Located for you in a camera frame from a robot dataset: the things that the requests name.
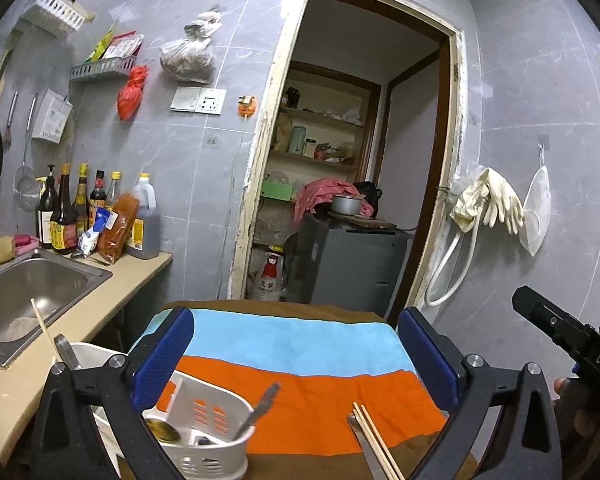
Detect steel sink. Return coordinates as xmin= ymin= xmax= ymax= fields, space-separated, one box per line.
xmin=0 ymin=249 xmax=112 ymax=368

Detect grey wall shelf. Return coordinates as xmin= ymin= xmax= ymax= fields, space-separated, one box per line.
xmin=69 ymin=55 xmax=136 ymax=82

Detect red cloth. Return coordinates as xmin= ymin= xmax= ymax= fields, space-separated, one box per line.
xmin=292 ymin=178 xmax=358 ymax=226

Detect white hose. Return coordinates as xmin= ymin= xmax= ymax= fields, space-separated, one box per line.
xmin=424 ymin=199 xmax=484 ymax=309

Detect red plastic bag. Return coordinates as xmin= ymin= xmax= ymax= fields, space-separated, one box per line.
xmin=117 ymin=65 xmax=148 ymax=120

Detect white wall socket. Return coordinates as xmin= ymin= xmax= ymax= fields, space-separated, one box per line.
xmin=170 ymin=87 xmax=226 ymax=116

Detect metal spoon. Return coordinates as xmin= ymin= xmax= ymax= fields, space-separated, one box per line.
xmin=232 ymin=382 xmax=280 ymax=441

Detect green mug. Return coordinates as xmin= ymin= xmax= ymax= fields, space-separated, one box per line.
xmin=287 ymin=125 xmax=306 ymax=155

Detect clear bag of dried goods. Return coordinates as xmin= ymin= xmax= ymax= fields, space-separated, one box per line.
xmin=159 ymin=6 xmax=222 ymax=84

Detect orange cloth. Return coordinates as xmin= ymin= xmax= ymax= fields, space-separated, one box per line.
xmin=157 ymin=354 xmax=449 ymax=458

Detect orange wall hook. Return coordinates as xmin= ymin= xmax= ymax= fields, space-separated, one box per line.
xmin=237 ymin=94 xmax=257 ymax=118

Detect yellow sponge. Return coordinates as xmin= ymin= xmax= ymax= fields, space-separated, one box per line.
xmin=0 ymin=235 xmax=16 ymax=264

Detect white plastic utensil holder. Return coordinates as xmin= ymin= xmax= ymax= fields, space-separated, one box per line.
xmin=54 ymin=341 xmax=257 ymax=480

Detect dark soy sauce bottle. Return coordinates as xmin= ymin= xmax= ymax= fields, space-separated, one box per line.
xmin=50 ymin=162 xmax=78 ymax=254

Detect white paper box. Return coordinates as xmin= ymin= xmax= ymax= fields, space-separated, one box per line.
xmin=31 ymin=89 xmax=73 ymax=144

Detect large oil jug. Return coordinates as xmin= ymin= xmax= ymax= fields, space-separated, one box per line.
xmin=125 ymin=172 xmax=160 ymax=260

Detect light blue cloth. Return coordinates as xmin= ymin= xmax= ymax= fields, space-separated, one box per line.
xmin=130 ymin=308 xmax=416 ymax=378

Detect person's right hand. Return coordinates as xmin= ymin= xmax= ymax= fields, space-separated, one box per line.
xmin=553 ymin=377 xmax=596 ymax=439

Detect white wall rack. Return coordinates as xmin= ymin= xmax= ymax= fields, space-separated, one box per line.
xmin=21 ymin=0 xmax=95 ymax=37

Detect metal strainer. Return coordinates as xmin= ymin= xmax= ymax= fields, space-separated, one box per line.
xmin=12 ymin=93 xmax=38 ymax=212

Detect wooden chopstick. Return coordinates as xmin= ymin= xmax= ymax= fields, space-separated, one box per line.
xmin=354 ymin=403 xmax=406 ymax=480
xmin=29 ymin=297 xmax=61 ymax=363
xmin=348 ymin=402 xmax=405 ymax=480

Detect grey cabinet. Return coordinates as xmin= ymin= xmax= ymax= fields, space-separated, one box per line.
xmin=285 ymin=214 xmax=412 ymax=316

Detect metal pot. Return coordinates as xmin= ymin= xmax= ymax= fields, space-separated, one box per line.
xmin=332 ymin=195 xmax=363 ymax=216

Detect orange spice bag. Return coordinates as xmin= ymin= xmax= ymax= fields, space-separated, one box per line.
xmin=97 ymin=192 xmax=140 ymax=264

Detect green box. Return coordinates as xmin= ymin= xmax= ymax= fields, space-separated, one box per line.
xmin=260 ymin=180 xmax=292 ymax=202

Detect white rubber gloves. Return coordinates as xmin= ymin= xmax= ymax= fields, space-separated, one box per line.
xmin=450 ymin=167 xmax=524 ymax=235

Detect white bottle red label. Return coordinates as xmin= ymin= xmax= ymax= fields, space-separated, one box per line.
xmin=253 ymin=252 xmax=283 ymax=301

